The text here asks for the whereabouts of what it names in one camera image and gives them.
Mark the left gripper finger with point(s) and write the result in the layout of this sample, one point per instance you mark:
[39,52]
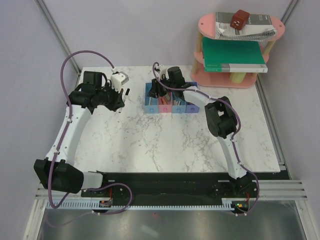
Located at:
[119,94]
[116,106]

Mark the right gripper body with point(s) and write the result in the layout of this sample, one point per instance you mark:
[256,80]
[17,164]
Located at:
[164,90]

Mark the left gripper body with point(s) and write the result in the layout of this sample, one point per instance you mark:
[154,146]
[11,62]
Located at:
[109,95]

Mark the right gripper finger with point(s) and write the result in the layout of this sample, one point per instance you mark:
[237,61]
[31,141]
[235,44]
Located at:
[154,91]
[179,94]

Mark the orange highlighter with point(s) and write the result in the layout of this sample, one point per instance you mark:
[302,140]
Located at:
[163,101]

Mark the light blue drawer bin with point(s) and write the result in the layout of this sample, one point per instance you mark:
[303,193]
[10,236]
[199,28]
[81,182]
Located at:
[150,109]
[178,109]

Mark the pink drawer bin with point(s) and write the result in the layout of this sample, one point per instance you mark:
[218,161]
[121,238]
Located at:
[165,108]

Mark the black white marker pen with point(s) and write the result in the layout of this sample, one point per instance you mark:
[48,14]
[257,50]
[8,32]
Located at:
[124,100]

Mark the green highlighter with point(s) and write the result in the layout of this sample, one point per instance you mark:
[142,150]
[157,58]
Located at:
[167,97]

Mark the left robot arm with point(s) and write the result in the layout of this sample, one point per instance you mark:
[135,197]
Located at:
[56,171]

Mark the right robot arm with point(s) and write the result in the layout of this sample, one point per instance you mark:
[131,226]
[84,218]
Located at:
[223,122]

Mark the yellow foam roll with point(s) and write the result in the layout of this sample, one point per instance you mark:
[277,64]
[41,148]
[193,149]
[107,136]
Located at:
[237,77]

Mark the green book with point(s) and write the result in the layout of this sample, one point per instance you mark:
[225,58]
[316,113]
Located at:
[232,56]

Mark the pink three tier shelf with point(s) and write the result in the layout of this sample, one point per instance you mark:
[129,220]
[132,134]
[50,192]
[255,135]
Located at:
[206,28]

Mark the brown cube toy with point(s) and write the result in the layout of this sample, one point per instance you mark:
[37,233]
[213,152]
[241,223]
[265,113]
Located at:
[239,19]

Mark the grey spiral notebook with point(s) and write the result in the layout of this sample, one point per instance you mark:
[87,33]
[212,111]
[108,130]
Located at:
[258,27]

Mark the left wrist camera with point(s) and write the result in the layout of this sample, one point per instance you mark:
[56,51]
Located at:
[118,80]

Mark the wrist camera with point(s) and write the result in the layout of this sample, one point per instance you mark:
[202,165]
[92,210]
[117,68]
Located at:
[118,80]
[160,71]

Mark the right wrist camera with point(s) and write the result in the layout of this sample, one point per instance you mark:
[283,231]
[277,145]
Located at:
[160,71]

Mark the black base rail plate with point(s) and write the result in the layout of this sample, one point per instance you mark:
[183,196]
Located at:
[170,188]

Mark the white cable duct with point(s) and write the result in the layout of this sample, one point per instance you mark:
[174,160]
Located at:
[100,205]

